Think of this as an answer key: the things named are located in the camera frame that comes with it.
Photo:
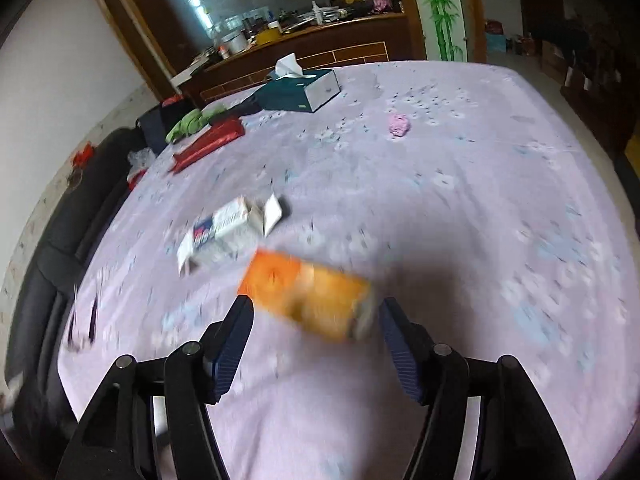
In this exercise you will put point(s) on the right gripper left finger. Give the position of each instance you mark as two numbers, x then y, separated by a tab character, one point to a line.
140	404

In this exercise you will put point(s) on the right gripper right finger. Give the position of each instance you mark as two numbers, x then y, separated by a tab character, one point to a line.
516	436

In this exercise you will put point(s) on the orange box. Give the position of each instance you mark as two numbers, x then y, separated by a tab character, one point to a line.
321	300

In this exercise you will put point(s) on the white blue medicine box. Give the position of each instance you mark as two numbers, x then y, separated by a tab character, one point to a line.
231	231

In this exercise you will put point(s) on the eyeglasses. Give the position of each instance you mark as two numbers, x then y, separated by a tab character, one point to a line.
81	325

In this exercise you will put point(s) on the black sofa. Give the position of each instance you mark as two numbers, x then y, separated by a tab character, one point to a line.
60	262

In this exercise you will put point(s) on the floral purple bed sheet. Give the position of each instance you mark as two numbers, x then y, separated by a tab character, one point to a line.
496	225

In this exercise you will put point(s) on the clear plastic bag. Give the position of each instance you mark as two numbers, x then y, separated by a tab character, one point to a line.
139	162

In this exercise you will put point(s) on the dark bag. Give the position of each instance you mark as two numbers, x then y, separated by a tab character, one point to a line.
159	120

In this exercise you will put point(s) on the red flat pouch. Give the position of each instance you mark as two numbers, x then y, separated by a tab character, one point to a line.
211	140

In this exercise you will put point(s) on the green cloth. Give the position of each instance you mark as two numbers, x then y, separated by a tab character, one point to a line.
192	123

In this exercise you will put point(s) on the pink crumpled ball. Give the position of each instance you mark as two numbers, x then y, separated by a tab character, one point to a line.
399	125

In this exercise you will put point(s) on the teal tissue box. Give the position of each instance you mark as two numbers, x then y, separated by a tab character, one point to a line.
292	89

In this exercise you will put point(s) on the wooden headboard shelf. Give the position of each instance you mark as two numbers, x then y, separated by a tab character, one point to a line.
381	38

